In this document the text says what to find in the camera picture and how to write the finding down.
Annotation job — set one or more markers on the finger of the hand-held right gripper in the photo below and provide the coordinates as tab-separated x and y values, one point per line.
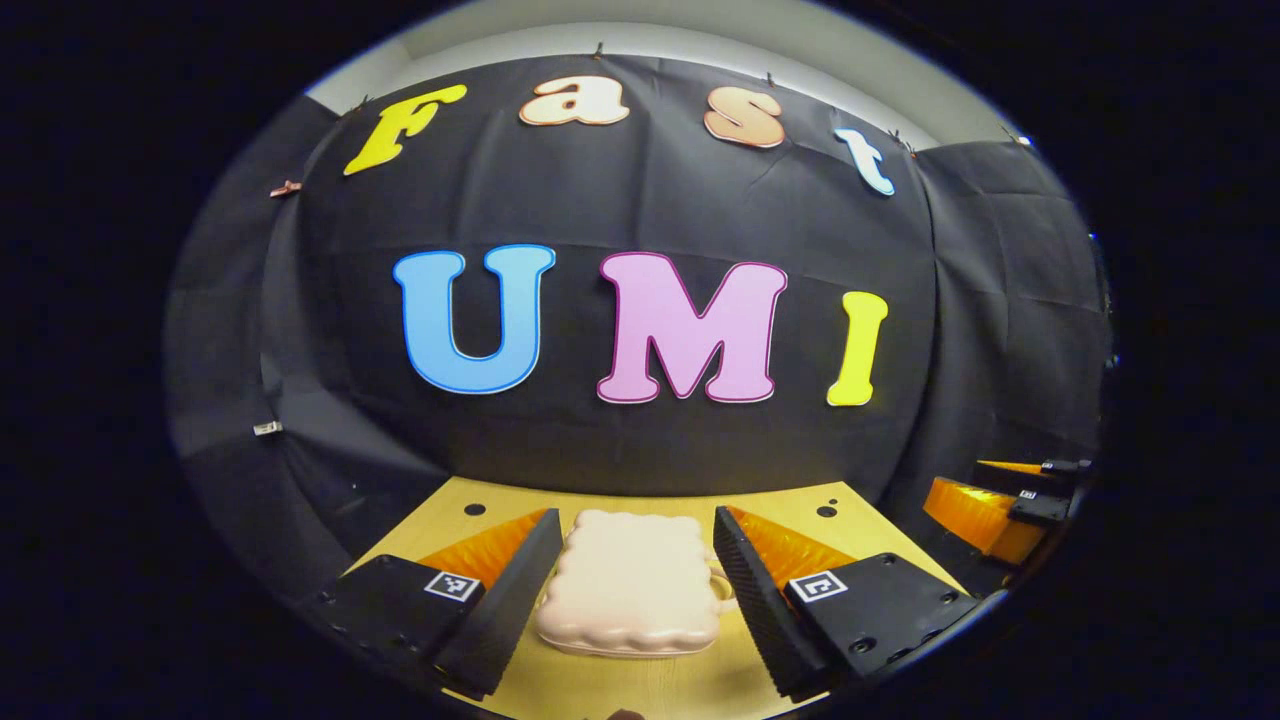
1015	478
975	518

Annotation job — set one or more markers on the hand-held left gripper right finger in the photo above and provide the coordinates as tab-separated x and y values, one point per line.
760	600

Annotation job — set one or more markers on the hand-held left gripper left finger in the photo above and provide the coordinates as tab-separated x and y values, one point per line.
510	600

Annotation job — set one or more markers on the black backdrop cloth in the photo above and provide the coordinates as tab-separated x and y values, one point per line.
650	200

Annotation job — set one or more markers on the pink clip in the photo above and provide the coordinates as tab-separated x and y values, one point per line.
285	188

